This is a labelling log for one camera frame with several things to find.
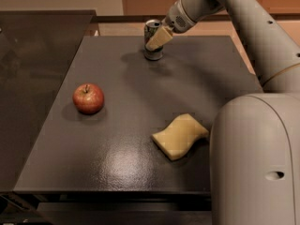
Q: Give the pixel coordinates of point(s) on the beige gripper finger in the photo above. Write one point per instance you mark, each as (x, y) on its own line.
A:
(162, 36)

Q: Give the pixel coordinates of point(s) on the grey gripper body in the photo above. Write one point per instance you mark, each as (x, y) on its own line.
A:
(177, 22)

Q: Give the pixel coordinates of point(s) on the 7up soda can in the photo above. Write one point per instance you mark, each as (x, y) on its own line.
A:
(150, 28)

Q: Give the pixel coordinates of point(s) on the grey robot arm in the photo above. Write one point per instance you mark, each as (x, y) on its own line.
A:
(255, 139)

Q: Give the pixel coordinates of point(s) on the red apple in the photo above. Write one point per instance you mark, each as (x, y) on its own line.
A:
(88, 98)

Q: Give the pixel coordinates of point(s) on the yellow sponge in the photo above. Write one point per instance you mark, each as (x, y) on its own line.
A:
(177, 138)

